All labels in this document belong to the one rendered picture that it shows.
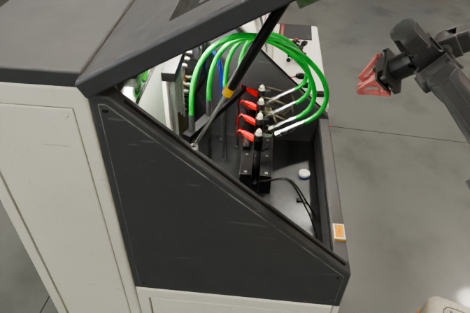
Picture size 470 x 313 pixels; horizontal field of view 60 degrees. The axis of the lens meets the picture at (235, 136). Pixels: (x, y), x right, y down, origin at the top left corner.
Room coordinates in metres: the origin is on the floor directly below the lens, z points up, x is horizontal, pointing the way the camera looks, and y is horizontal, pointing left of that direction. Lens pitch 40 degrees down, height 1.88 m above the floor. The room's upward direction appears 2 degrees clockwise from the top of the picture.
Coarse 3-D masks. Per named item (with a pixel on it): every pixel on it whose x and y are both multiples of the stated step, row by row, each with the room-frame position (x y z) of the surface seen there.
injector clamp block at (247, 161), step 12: (252, 132) 1.10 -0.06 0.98; (252, 144) 1.03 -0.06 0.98; (264, 144) 1.03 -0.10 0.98; (252, 156) 0.97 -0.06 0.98; (264, 156) 0.97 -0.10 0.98; (240, 168) 0.92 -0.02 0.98; (252, 168) 1.01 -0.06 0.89; (264, 168) 0.92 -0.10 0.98; (240, 180) 0.89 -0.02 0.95; (264, 192) 0.89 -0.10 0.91
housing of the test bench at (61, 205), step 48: (48, 0) 0.92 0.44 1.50; (96, 0) 0.93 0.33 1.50; (0, 48) 0.68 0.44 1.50; (48, 48) 0.69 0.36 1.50; (96, 48) 0.70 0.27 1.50; (0, 96) 0.62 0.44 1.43; (48, 96) 0.62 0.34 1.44; (0, 144) 0.63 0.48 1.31; (48, 144) 0.62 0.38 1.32; (96, 144) 0.61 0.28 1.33; (0, 192) 0.63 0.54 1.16; (48, 192) 0.62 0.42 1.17; (96, 192) 0.62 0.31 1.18; (48, 240) 0.63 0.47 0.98; (96, 240) 0.62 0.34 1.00; (48, 288) 0.63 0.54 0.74; (96, 288) 0.62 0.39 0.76
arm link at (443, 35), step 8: (464, 24) 0.98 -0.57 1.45; (440, 32) 1.01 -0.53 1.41; (448, 32) 0.99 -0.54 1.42; (456, 32) 0.96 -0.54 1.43; (464, 32) 0.94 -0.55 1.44; (440, 40) 0.96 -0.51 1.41; (448, 40) 0.95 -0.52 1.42; (456, 40) 0.94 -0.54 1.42; (464, 40) 0.93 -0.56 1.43; (456, 48) 0.94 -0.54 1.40; (464, 48) 0.93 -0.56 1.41; (456, 56) 0.93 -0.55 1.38
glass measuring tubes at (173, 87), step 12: (180, 60) 1.04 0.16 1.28; (168, 72) 0.96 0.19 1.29; (180, 72) 1.08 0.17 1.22; (168, 84) 0.98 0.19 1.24; (180, 84) 1.05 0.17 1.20; (168, 96) 0.97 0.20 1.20; (180, 96) 1.04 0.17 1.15; (168, 108) 0.96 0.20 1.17; (180, 108) 1.04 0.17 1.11; (168, 120) 0.96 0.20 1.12; (180, 120) 1.01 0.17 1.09; (180, 132) 1.01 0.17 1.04
